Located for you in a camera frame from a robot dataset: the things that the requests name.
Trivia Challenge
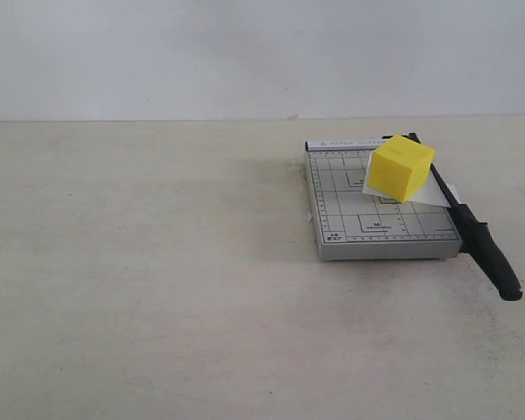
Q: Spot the yellow foam cube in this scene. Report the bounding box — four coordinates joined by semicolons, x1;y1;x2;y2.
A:
366;135;436;203

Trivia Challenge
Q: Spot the white paper sheet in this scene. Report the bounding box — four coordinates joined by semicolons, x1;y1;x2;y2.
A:
362;150;451;207

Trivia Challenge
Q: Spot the black cutter blade arm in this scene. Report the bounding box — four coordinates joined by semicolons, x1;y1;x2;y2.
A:
402;132;524;302

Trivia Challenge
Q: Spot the grey paper cutter base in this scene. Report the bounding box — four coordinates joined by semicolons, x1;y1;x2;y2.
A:
304;139;461;261

